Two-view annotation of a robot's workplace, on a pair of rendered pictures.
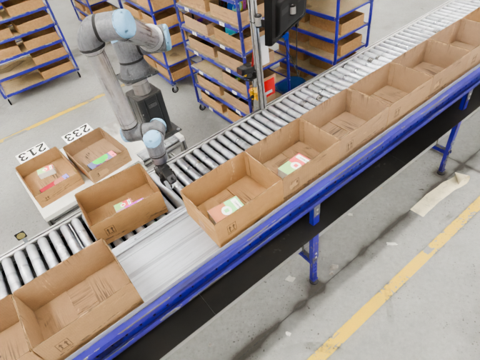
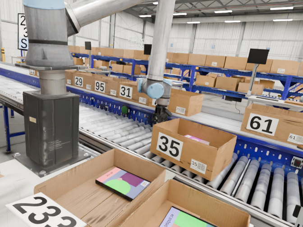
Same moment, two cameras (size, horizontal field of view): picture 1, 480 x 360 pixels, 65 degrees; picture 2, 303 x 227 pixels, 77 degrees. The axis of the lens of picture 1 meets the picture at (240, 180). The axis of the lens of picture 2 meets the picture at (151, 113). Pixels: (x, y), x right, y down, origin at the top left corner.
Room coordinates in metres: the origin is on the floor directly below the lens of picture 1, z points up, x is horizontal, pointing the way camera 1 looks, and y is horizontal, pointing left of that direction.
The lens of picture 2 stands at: (2.14, 1.49, 1.26)
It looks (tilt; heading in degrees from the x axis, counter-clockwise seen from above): 14 degrees down; 245
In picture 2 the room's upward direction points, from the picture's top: 7 degrees clockwise
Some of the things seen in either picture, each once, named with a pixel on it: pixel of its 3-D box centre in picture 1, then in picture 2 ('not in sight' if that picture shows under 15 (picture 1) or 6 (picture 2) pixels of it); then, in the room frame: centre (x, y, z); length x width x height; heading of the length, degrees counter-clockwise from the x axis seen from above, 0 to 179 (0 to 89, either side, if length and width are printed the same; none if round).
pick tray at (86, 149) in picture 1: (96, 153); (108, 188); (2.00, 0.90, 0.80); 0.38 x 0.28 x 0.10; 37
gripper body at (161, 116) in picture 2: (162, 168); (160, 113); (1.57, 0.41, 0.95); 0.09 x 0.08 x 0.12; 31
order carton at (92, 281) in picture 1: (79, 298); (277, 123); (0.84, 0.72, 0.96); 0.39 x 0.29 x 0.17; 121
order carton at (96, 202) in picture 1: (121, 203); (192, 143); (1.47, 0.66, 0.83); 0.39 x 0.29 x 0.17; 116
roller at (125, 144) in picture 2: (191, 185); (143, 138); (1.63, 0.29, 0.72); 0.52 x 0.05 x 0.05; 31
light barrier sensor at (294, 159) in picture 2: not in sight; (297, 163); (0.95, 0.95, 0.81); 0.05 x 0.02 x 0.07; 121
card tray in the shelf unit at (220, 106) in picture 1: (223, 96); not in sight; (3.43, 0.02, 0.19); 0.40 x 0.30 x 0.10; 29
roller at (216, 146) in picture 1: (233, 158); (112, 126); (1.79, 0.01, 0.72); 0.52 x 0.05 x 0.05; 31
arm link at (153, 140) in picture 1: (154, 144); (163, 88); (1.57, 0.40, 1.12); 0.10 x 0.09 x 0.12; 174
